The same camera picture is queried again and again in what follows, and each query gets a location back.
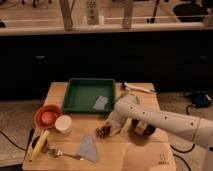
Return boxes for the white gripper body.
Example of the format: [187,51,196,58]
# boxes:
[107,111,127,134]

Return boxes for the dark grape bunch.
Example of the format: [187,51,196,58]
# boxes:
[95,126,111,139]

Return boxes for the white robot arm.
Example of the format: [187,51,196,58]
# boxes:
[107,94,213,171]

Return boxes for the grey cloth in tray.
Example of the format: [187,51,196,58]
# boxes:
[93,96,109,110]

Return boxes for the dark brown bowl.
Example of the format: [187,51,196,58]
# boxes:
[131,119,156,137]

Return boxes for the white brush utensil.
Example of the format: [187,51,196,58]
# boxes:
[121,82,157,94]

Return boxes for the blue-grey cloth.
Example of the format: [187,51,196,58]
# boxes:
[76,133,99,163]

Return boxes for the green plastic tray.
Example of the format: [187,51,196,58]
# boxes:
[62,78,115,114]

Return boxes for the white cup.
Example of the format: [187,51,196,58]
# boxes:
[55,115,72,134]

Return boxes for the orange bowl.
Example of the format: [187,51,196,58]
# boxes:
[34,104,62,129]

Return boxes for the silver fork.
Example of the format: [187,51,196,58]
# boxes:
[48,149,82,160]

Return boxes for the blue bag on floor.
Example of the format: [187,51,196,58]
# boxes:
[190,92,211,108]

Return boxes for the black cable right floor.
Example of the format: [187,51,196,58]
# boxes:
[170,143,196,171]

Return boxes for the black cable floor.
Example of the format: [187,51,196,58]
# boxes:
[170,143,196,171]
[0,129,27,153]

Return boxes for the black cable left floor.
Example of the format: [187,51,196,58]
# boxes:
[0,129,27,153]

